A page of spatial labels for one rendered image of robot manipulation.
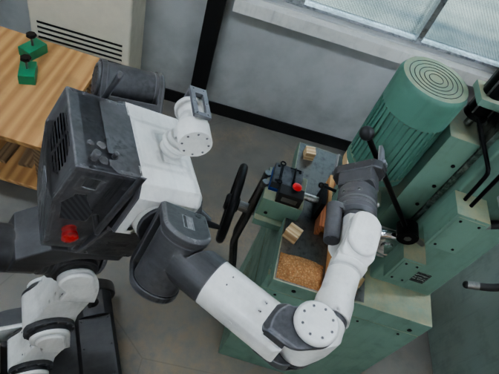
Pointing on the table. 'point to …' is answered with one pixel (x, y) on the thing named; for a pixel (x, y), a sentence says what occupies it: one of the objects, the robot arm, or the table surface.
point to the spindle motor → (411, 114)
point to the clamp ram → (317, 202)
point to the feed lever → (410, 229)
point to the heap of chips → (300, 271)
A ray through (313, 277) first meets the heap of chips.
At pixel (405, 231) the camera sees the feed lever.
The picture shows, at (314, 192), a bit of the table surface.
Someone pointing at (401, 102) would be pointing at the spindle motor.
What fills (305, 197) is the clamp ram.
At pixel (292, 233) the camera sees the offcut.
